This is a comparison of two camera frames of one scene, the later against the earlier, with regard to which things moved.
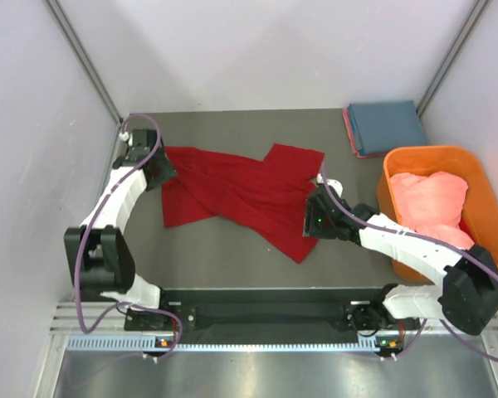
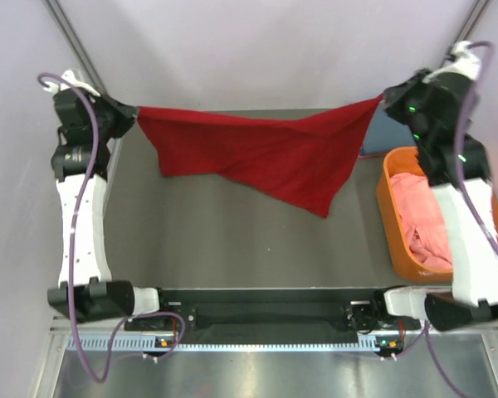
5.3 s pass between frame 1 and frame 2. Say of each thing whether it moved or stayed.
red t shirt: moved
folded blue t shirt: stayed
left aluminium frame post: stayed
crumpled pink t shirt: stayed
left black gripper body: moved
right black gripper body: moved
